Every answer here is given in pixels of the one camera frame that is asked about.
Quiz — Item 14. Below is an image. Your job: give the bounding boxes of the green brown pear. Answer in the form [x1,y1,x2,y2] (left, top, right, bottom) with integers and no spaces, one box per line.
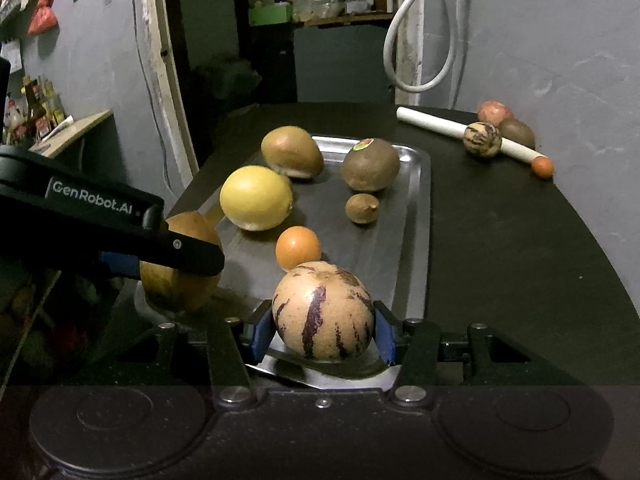
[139,210,222,315]

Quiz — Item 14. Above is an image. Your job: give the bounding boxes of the large striped pepino melon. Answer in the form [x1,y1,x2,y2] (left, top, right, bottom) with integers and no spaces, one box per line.
[271,261,375,362]

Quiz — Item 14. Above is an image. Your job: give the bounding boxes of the yellow lemon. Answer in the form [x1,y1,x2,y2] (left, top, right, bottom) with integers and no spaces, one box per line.
[219,165,294,232]

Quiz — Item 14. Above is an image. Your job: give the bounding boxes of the small brown kiwi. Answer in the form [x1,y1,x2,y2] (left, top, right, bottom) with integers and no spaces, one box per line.
[345,193,380,224]

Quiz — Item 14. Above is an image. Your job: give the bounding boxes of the brown oval mango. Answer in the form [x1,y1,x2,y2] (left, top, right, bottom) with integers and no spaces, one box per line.
[260,126,324,179]

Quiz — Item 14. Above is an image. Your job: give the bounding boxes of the brown round fruit with sticker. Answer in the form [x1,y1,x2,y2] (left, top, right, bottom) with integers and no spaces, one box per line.
[341,138,400,192]

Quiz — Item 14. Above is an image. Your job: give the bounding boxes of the small striped pepino melon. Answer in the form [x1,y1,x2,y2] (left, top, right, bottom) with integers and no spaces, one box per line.
[462,122,502,157]

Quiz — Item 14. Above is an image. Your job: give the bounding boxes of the small orange red tangerine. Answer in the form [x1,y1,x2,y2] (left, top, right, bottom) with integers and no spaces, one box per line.
[530,156,554,179]

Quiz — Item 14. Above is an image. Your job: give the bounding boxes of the wooden side counter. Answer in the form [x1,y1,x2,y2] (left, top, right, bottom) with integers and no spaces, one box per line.
[29,110,113,158]

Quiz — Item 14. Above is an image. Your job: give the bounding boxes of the bottles on counter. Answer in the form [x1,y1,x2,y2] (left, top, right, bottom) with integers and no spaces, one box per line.
[6,76,56,148]

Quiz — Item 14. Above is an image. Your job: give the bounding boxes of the red plastic bag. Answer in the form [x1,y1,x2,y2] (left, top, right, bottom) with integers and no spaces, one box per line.
[27,0,58,36]

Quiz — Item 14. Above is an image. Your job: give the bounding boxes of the white plastic tube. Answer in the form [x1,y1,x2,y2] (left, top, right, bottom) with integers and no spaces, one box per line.
[396,106,542,164]

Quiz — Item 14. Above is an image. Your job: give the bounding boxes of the brown kiwi at back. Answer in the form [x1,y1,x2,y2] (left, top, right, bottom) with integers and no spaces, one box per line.
[498,118,536,150]

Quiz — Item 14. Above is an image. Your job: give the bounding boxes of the red apple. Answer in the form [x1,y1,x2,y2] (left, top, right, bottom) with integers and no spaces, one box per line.
[477,101,514,127]

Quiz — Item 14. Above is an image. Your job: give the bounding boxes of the green box on shelf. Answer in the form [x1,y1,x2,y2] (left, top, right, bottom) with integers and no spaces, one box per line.
[248,3,293,26]

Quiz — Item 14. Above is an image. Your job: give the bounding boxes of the grey looped hose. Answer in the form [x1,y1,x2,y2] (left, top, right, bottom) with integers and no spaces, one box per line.
[382,0,460,94]

